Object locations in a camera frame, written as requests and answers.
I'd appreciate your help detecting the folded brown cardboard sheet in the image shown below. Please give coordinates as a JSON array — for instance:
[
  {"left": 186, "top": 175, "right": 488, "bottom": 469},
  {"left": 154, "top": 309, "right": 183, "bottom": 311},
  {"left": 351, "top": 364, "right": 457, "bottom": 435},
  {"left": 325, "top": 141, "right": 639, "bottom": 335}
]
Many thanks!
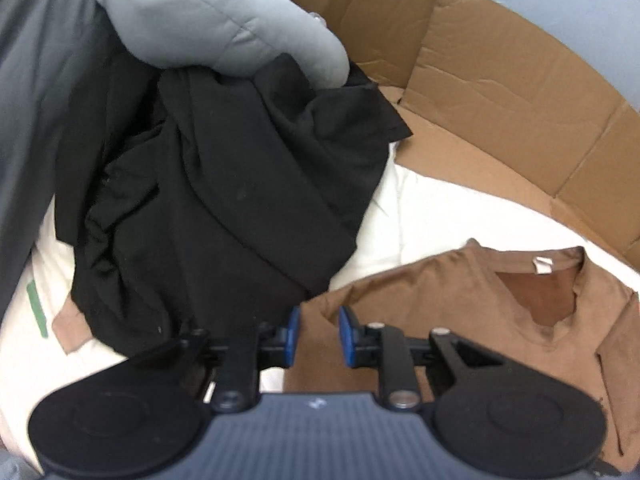
[{"left": 270, "top": 0, "right": 640, "bottom": 273}]

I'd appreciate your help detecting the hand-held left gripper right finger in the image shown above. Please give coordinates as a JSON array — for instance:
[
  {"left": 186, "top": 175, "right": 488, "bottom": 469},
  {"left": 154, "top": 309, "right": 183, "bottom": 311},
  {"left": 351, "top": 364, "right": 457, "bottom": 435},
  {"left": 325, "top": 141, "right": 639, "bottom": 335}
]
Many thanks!
[{"left": 338, "top": 306, "right": 506, "bottom": 412}]

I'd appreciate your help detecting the cream bear print blanket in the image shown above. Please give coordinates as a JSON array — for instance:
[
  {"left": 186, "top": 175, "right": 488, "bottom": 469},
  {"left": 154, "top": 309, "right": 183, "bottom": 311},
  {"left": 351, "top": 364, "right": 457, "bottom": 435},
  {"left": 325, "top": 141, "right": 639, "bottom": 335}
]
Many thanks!
[{"left": 0, "top": 150, "right": 640, "bottom": 461}]

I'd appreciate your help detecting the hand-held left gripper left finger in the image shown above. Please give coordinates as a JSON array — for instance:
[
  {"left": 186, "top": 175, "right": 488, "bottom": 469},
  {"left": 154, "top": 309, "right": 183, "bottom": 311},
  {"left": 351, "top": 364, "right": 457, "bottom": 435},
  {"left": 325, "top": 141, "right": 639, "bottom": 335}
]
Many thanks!
[{"left": 130, "top": 306, "right": 302, "bottom": 412}]

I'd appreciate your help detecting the grey neck pillow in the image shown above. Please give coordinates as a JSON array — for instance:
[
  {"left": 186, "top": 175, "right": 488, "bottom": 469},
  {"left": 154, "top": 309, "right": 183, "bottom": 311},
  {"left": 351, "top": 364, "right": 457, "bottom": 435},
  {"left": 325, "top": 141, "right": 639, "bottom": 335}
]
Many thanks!
[{"left": 70, "top": 0, "right": 351, "bottom": 88}]

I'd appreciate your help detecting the dark grey pillow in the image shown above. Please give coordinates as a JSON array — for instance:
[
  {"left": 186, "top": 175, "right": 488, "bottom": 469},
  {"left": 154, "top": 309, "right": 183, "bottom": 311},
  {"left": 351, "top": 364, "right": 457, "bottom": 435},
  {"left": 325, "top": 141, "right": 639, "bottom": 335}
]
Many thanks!
[{"left": 0, "top": 0, "right": 121, "bottom": 316}]

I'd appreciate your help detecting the brown t-shirt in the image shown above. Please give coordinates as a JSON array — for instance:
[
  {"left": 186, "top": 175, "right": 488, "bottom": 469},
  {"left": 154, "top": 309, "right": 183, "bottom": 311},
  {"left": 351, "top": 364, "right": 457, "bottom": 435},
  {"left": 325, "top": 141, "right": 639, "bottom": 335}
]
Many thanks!
[{"left": 285, "top": 239, "right": 640, "bottom": 473}]

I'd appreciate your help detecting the crumpled black garment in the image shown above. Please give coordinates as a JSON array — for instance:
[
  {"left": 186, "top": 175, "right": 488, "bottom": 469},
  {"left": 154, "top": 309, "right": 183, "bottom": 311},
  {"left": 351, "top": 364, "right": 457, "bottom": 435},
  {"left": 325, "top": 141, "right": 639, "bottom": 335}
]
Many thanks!
[{"left": 54, "top": 25, "right": 415, "bottom": 361}]

